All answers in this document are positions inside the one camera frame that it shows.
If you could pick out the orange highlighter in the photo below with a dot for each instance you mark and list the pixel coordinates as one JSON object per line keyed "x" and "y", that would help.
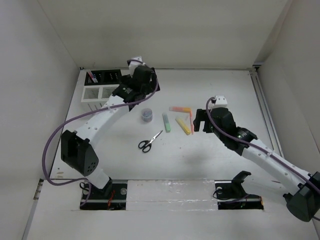
{"x": 180, "y": 109}

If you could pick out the white slotted organizer box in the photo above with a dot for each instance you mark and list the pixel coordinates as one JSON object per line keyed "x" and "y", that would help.
{"x": 95, "y": 96}

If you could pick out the black slotted organizer box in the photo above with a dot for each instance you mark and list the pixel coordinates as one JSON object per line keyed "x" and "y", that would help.
{"x": 104, "y": 77}

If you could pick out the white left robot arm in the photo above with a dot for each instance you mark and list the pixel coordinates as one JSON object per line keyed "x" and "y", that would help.
{"x": 78, "y": 146}

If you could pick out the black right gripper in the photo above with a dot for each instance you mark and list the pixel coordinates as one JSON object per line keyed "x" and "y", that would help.
{"x": 200, "y": 116}

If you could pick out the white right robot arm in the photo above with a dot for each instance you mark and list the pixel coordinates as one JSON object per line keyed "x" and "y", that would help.
{"x": 303, "y": 196}

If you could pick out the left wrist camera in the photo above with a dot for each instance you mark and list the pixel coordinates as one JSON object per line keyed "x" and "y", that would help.
{"x": 135, "y": 61}

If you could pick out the red pen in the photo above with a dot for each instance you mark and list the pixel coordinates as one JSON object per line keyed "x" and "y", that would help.
{"x": 93, "y": 78}
{"x": 191, "y": 122}

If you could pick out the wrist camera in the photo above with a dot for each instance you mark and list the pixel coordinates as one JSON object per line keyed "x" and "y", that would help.
{"x": 135, "y": 61}
{"x": 219, "y": 101}

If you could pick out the green highlighter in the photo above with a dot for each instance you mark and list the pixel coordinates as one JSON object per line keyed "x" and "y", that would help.
{"x": 166, "y": 122}

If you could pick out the yellow highlighter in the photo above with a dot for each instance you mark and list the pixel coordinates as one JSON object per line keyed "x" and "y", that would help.
{"x": 183, "y": 125}

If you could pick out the black handled scissors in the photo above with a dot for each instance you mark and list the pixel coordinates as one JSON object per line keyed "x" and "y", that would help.
{"x": 146, "y": 145}

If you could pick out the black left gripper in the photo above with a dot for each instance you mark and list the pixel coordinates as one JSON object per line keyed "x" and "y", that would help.
{"x": 152, "y": 83}

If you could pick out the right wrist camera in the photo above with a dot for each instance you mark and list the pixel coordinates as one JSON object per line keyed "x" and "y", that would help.
{"x": 219, "y": 101}

